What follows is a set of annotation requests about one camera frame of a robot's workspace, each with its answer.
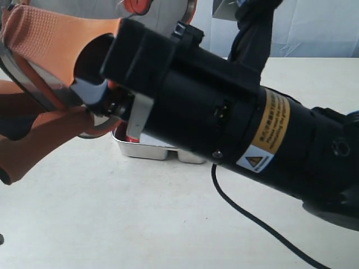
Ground red toy sausage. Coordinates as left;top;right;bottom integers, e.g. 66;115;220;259
125;136;140;143

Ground dark transparent lunch box lid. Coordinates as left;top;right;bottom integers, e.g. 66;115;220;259
0;0;197;140

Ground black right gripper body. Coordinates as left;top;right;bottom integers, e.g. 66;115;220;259
71;19;266;164

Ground blue-grey backdrop cloth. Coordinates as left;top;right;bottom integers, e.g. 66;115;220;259
112;0;359;58

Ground stainless steel lunch box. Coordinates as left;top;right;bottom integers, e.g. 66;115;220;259
111;126;205;164

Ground black cable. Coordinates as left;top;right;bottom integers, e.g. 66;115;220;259
210;164;337;269

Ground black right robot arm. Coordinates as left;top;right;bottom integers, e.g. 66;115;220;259
1;1;358;230

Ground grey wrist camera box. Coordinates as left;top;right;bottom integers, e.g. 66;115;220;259
212;0;240;21

